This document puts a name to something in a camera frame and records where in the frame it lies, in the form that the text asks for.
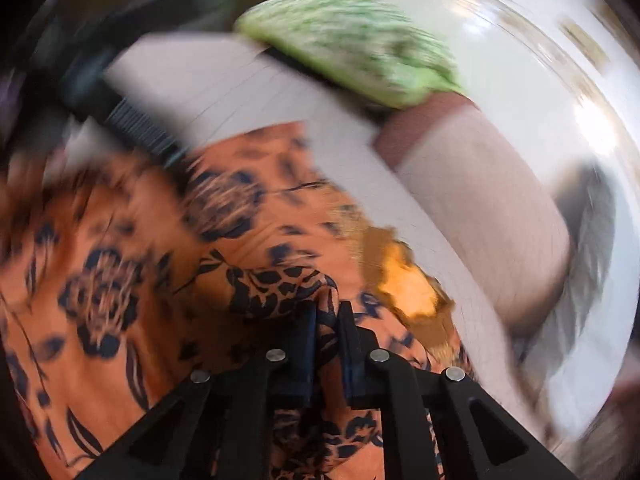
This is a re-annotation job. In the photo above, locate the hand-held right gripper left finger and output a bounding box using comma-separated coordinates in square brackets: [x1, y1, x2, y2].
[75, 304, 321, 480]

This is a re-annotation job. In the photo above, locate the orange floral garment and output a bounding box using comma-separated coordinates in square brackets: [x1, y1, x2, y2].
[0, 120, 476, 480]

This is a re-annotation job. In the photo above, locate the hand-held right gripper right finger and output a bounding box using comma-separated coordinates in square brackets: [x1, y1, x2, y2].
[337, 301, 578, 480]

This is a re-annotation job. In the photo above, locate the bed with pale pink sheet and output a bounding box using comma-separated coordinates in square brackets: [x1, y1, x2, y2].
[65, 35, 571, 461]

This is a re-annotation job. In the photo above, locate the gold wall switch plate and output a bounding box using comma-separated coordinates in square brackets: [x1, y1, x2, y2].
[580, 37, 609, 67]
[560, 20, 590, 47]

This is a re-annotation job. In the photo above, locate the green patterned quilt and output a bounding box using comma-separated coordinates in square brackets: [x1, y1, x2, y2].
[235, 0, 468, 109]

